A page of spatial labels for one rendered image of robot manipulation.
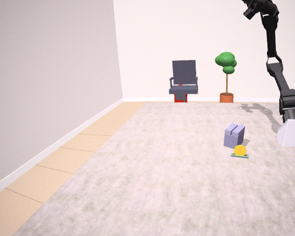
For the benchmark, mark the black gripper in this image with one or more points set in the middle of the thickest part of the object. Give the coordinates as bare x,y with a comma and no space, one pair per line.
256,5

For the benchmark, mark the gold coin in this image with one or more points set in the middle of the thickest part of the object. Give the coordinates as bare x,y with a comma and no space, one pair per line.
240,150

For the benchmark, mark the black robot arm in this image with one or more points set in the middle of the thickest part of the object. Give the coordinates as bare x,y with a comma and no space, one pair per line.
287,96

